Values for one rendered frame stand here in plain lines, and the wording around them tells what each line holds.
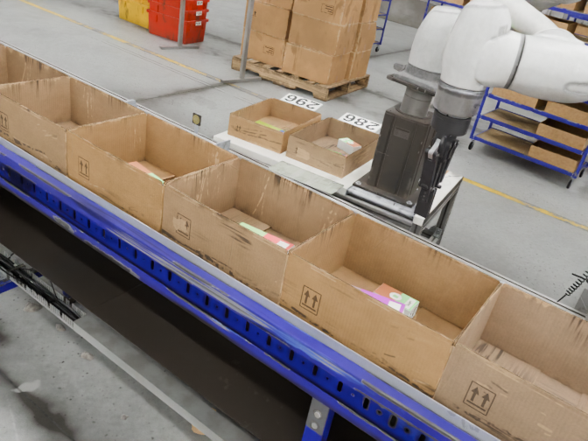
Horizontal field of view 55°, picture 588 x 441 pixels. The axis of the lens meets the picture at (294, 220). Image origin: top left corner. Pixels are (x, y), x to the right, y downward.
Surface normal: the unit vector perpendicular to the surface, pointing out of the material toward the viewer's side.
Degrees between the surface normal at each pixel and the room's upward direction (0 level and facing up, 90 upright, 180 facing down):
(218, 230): 90
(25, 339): 0
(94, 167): 91
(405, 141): 90
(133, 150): 90
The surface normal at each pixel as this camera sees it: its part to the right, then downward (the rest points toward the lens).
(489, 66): -0.18, 0.55
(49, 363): 0.17, -0.86
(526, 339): -0.58, 0.30
